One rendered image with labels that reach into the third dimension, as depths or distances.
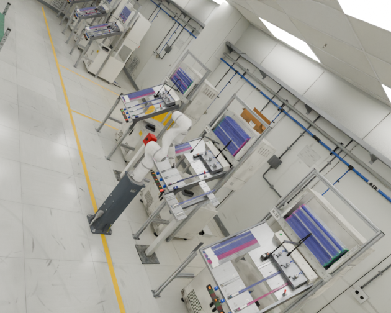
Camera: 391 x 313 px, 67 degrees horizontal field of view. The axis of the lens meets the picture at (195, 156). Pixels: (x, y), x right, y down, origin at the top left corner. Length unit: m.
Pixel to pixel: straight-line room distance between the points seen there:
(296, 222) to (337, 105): 2.39
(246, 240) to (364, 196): 1.91
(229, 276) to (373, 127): 2.80
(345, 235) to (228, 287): 1.08
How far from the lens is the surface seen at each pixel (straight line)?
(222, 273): 2.74
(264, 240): 2.94
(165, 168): 3.50
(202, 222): 3.99
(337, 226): 2.92
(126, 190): 3.00
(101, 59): 7.38
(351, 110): 4.70
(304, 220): 2.82
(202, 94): 4.52
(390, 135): 4.44
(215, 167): 3.42
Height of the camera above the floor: 2.10
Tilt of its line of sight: 17 degrees down
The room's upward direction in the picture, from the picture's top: 40 degrees clockwise
